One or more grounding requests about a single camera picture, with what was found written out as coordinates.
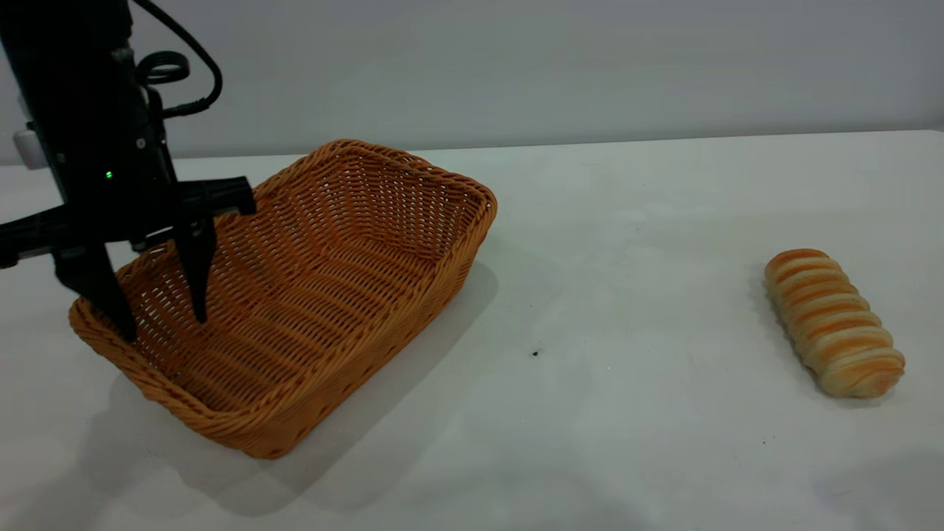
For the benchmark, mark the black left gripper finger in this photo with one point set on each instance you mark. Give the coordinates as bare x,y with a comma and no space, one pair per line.
96,287
196,265

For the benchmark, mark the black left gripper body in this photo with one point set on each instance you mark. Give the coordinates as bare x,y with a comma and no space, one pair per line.
96,147

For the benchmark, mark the orange woven wicker basket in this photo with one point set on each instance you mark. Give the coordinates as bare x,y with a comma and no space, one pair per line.
317,295

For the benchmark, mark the striped orange cream bread roll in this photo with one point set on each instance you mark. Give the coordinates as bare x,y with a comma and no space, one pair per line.
833,324

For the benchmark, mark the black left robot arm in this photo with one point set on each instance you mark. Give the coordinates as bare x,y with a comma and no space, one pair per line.
66,22

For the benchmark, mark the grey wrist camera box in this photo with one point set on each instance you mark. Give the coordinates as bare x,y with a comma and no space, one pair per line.
28,150

